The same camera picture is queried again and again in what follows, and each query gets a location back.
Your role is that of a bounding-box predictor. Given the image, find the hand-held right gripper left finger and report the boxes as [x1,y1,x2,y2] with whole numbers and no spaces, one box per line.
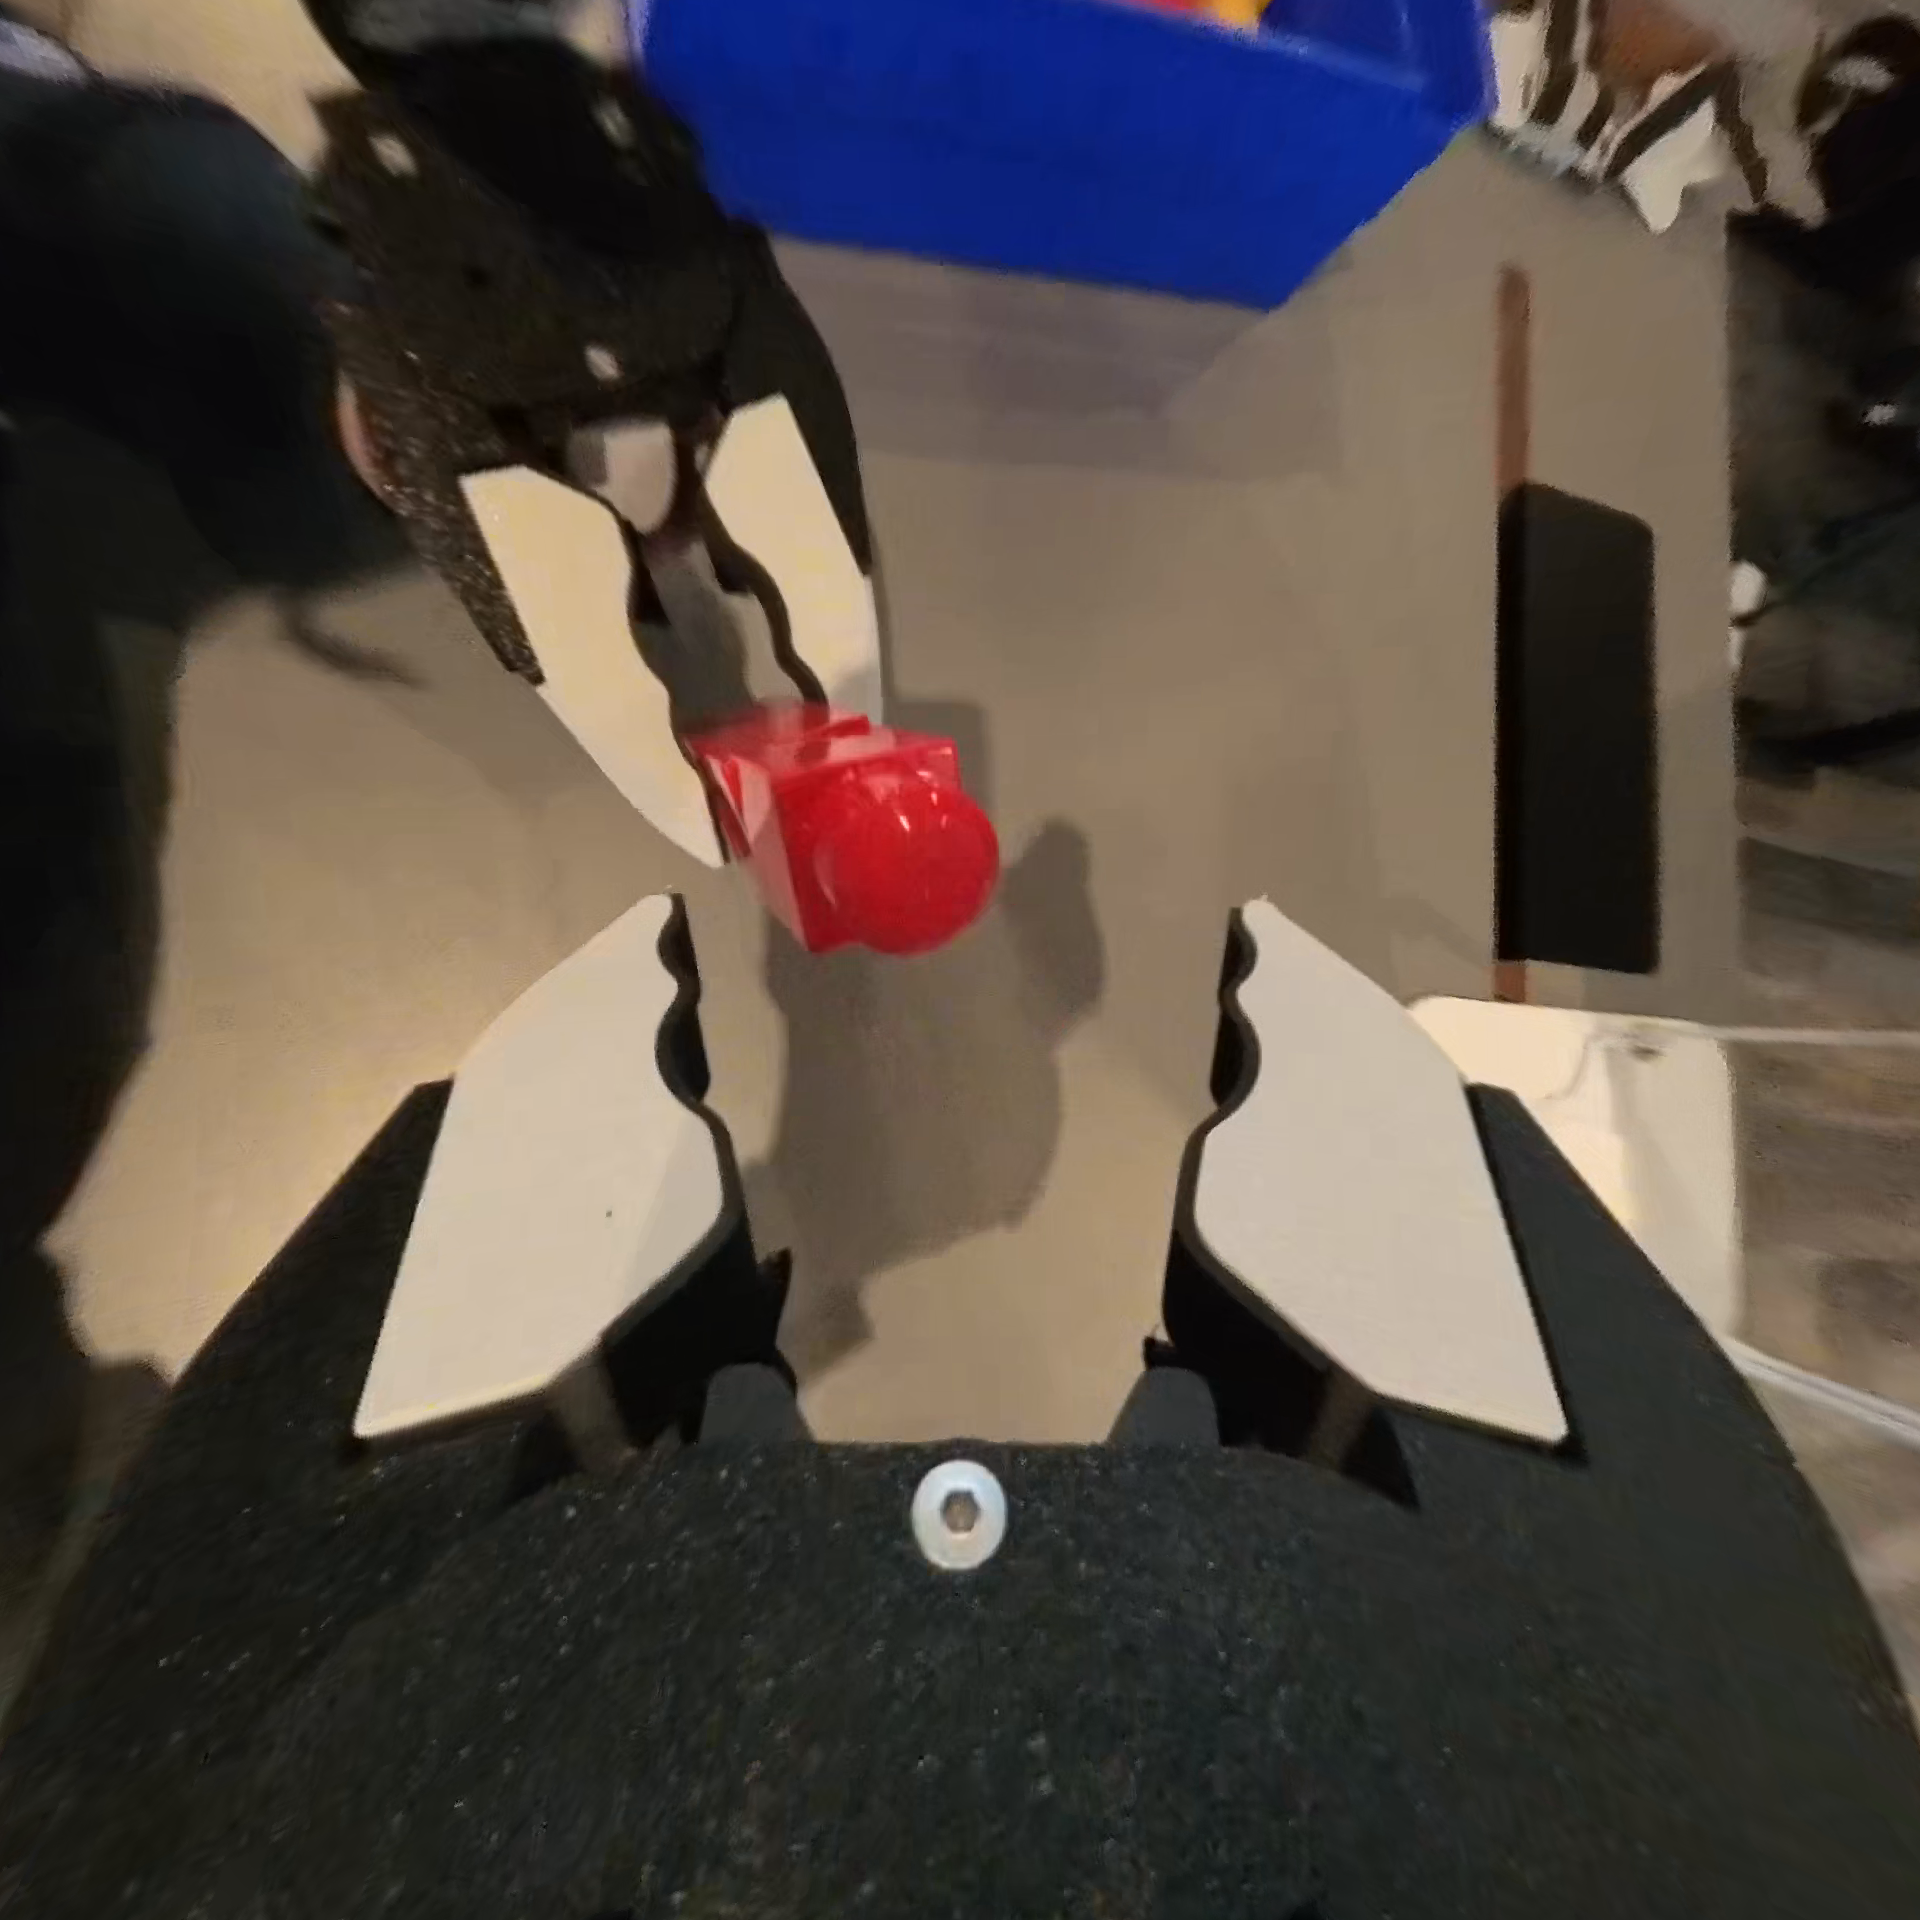
[353,890,742,1469]

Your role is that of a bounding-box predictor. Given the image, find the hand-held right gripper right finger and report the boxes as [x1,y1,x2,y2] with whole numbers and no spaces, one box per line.
[1175,898,1572,1469]

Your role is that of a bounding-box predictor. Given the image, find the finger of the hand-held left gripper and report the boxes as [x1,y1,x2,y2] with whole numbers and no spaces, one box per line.
[455,463,731,873]
[705,396,890,718]

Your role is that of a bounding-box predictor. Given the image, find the red mega block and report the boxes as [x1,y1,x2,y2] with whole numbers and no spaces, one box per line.
[691,698,1004,960]

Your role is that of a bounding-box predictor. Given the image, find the blue plastic bin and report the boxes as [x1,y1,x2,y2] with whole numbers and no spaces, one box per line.
[630,0,1504,312]

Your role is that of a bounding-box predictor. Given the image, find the person's left forearm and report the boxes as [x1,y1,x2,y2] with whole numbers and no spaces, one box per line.
[0,53,434,623]

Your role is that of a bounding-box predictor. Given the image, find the black rectangular desk flap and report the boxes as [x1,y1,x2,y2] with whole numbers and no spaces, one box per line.
[1496,479,1662,976]

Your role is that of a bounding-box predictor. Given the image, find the zebra striped cloth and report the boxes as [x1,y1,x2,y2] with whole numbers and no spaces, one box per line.
[1490,0,1920,234]

